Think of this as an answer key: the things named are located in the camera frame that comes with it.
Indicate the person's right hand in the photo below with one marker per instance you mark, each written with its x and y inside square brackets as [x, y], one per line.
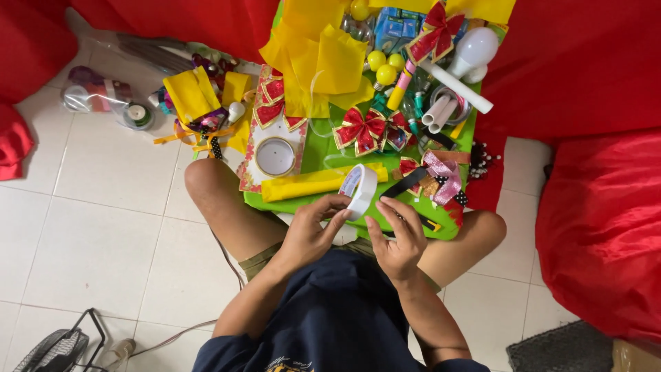
[400, 253]

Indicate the person's left hand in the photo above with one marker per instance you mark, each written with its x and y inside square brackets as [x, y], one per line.
[304, 240]

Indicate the white double-sided tape roll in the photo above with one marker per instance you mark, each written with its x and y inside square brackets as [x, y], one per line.
[361, 188]

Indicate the yellow black utility knife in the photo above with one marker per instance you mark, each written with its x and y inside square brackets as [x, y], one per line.
[428, 223]

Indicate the person's olive shorts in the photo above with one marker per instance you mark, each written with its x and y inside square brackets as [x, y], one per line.
[261, 261]

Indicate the rolled yellow tissue paper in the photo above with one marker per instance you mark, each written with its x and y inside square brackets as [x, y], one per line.
[304, 185]

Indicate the person's right leg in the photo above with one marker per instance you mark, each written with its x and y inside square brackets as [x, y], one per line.
[465, 243]

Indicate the person's leg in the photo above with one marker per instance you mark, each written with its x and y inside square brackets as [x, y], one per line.
[227, 206]
[465, 243]

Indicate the black flat strip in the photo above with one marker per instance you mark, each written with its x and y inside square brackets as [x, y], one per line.
[405, 183]

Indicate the person's navy shirt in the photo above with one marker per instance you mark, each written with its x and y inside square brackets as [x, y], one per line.
[335, 315]

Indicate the person's left leg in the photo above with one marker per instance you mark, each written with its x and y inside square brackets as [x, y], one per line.
[227, 206]

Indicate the small red gold-edged bow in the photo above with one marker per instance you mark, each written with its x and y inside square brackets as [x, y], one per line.
[408, 168]

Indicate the green craft board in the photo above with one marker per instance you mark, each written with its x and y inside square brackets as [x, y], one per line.
[323, 152]

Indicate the pink shiny ribbon bow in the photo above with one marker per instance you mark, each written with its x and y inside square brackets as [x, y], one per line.
[445, 173]

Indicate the red floral card box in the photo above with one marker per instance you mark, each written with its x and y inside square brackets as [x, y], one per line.
[258, 155]

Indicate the large red gold-edged bow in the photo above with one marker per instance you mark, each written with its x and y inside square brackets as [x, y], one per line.
[359, 132]

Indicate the bunch of black pearl-head pins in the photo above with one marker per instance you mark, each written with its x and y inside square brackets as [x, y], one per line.
[480, 160]

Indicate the cluster of red glitter bows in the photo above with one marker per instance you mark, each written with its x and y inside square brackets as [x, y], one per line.
[271, 106]

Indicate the small green-capped clear bulbs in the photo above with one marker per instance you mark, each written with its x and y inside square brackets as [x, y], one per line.
[415, 111]

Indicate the short white paper tubes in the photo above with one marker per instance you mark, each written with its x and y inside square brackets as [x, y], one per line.
[439, 113]

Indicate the small white bulb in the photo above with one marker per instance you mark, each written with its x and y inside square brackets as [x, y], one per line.
[236, 111]

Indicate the orange ribbon strands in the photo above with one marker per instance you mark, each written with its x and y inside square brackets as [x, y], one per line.
[180, 137]

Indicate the yellow pink tube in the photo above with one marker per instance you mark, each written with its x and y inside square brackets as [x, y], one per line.
[400, 90]

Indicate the clear tape roll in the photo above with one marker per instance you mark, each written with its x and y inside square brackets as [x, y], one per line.
[462, 101]

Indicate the small yellow tissue piece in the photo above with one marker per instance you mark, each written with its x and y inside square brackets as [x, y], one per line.
[236, 88]

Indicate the long white paper tube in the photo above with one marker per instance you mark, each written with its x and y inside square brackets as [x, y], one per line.
[457, 88]

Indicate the yellow round bulb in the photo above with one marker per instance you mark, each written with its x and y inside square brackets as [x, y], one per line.
[386, 75]
[396, 61]
[376, 60]
[359, 9]

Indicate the crumpled yellow tissue paper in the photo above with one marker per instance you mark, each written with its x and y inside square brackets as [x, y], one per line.
[323, 62]

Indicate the folded yellow tissue sheet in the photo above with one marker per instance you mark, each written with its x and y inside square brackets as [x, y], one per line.
[191, 93]

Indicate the grey floor mat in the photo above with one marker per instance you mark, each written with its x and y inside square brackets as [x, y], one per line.
[560, 349]

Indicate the red fabric cushion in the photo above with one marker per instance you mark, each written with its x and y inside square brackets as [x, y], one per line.
[604, 227]

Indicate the green ribbon spool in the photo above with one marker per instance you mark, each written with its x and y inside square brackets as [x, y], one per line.
[138, 114]

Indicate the large white light bulb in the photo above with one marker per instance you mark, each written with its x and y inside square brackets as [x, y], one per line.
[472, 51]

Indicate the red bow on striped stick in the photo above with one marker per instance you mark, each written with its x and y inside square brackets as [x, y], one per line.
[434, 33]

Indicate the blue bulb boxes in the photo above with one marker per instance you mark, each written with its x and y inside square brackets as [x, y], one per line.
[395, 28]

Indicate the red fabric drape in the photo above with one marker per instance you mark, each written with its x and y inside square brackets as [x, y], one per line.
[557, 67]

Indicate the clear bag of dark sticks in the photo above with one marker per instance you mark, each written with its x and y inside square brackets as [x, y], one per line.
[149, 51]

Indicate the clear bag of ribbon rolls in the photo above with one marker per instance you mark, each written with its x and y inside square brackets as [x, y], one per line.
[95, 93]

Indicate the yellow paper sheet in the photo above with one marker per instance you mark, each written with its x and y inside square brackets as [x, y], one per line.
[485, 9]

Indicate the brown cardboard box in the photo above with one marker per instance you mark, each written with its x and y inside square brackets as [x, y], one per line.
[638, 356]

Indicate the black floor fan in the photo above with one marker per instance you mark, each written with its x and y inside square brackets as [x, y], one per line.
[54, 349]

